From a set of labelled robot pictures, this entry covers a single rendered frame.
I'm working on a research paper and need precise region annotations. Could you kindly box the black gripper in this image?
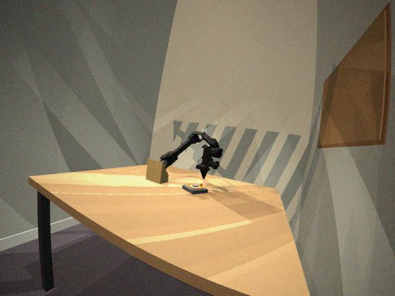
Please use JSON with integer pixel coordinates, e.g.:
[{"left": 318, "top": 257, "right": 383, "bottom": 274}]
[{"left": 196, "top": 155, "right": 212, "bottom": 179}]

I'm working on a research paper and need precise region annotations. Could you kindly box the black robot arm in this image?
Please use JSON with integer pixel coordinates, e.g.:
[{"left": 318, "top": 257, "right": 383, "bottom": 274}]
[{"left": 160, "top": 131, "right": 223, "bottom": 170}]

